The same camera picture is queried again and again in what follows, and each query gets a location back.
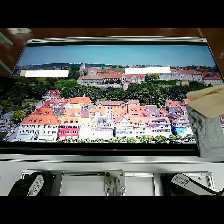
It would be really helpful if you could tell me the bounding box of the pale yellow shirt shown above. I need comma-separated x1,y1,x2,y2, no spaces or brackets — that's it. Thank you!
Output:
185,83,224,119

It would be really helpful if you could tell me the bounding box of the grey garment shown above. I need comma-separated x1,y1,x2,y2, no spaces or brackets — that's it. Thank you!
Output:
185,105,224,159

